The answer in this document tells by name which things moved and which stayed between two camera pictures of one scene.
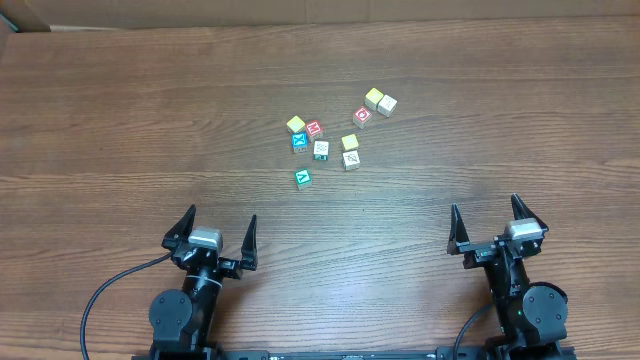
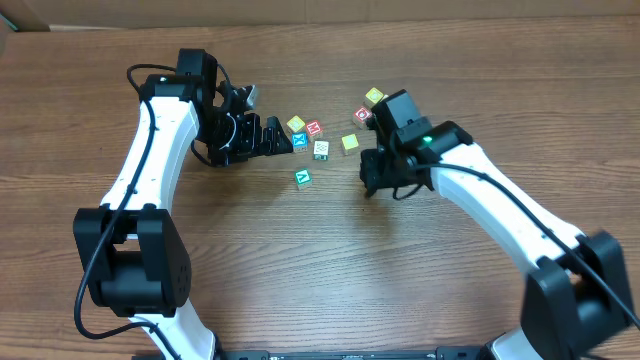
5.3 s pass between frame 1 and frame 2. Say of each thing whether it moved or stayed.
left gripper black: moved
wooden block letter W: stayed
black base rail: stayed
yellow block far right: stayed
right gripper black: moved
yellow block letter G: stayed
